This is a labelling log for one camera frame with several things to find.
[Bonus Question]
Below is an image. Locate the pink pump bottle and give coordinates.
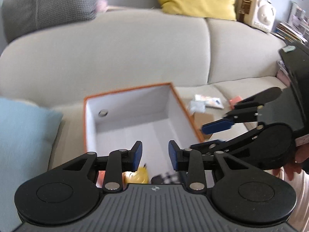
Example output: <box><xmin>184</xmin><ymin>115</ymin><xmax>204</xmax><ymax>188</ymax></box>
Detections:
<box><xmin>96</xmin><ymin>171</ymin><xmax>105</xmax><ymax>188</ymax></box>

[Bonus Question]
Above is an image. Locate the cream bear bag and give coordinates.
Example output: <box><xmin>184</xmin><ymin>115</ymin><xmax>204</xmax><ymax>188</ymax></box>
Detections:
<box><xmin>236</xmin><ymin>0</ymin><xmax>276</xmax><ymax>33</ymax></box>

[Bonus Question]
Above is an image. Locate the yellow rounded object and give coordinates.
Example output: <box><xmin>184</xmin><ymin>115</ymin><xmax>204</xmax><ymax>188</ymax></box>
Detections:
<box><xmin>123</xmin><ymin>164</ymin><xmax>149</xmax><ymax>184</ymax></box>

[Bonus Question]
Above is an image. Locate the light blue cushion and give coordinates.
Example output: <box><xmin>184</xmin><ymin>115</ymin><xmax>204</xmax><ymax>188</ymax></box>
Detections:
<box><xmin>1</xmin><ymin>98</ymin><xmax>63</xmax><ymax>231</ymax></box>

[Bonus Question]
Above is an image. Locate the orange cardboard box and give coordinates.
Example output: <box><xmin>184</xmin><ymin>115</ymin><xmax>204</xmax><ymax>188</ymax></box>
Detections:
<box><xmin>83</xmin><ymin>83</ymin><xmax>204</xmax><ymax>179</ymax></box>

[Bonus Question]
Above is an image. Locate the stack of books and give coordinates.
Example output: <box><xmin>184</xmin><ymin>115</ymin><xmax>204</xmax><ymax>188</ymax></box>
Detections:
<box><xmin>272</xmin><ymin>0</ymin><xmax>309</xmax><ymax>45</ymax></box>

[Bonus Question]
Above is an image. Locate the white cream tube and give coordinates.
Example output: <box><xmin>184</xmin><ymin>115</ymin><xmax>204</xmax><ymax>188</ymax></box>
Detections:
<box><xmin>194</xmin><ymin>94</ymin><xmax>224</xmax><ymax>109</ymax></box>

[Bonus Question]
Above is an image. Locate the brown cube box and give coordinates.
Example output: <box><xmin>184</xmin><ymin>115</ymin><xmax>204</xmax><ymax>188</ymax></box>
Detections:
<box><xmin>192</xmin><ymin>112</ymin><xmax>214</xmax><ymax>141</ymax></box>

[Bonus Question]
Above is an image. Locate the grey houndstooth cushion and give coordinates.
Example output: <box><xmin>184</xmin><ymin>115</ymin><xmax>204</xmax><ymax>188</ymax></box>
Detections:
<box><xmin>2</xmin><ymin>0</ymin><xmax>97</xmax><ymax>43</ymax></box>

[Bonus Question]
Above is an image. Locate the illustrated card box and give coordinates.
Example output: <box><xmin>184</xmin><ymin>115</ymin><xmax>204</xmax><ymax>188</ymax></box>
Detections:
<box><xmin>150</xmin><ymin>171</ymin><xmax>187</xmax><ymax>184</ymax></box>

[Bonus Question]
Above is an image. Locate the beige sofa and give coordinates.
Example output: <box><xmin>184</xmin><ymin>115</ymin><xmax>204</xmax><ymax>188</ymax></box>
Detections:
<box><xmin>1</xmin><ymin>9</ymin><xmax>285</xmax><ymax>168</ymax></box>

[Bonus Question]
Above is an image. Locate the person right hand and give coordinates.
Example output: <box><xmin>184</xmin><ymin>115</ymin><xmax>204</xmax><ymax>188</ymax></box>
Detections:
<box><xmin>283</xmin><ymin>143</ymin><xmax>309</xmax><ymax>181</ymax></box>

